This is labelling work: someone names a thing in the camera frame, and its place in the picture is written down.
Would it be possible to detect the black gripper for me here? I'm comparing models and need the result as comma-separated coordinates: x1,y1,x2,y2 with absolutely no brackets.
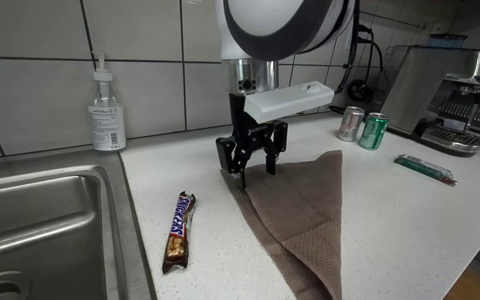
214,94,288,190

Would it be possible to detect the brown towel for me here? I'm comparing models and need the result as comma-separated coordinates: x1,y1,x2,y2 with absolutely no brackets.
221,150,343,300

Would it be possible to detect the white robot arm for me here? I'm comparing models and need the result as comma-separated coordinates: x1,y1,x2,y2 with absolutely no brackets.
214,0,359,185

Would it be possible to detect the silver soda can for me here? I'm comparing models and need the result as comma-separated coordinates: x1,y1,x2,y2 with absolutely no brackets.
336,107,364,142

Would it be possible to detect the green soda can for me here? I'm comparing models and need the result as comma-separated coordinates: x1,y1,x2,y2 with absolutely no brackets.
358,112,388,150

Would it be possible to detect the brown Snickers candy bar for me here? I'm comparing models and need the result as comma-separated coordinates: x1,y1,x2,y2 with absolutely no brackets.
161,192,196,274

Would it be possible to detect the clear soap pump bottle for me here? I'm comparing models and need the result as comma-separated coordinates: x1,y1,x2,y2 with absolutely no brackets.
88,55,126,152

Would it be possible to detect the green wrapped snack bar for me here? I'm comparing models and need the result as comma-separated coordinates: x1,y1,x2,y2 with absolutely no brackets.
394,155,456,187

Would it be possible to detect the stainless steel espresso machine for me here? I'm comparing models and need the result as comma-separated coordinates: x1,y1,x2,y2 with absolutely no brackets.
381,45,480,157

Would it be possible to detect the stainless steel sink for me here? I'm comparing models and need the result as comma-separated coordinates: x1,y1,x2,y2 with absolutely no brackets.
0,150,156,300

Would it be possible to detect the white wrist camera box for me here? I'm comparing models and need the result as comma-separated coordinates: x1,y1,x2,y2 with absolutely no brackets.
243,82,334,124

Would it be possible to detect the black power cable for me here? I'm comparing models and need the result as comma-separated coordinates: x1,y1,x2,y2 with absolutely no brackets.
344,24,386,105

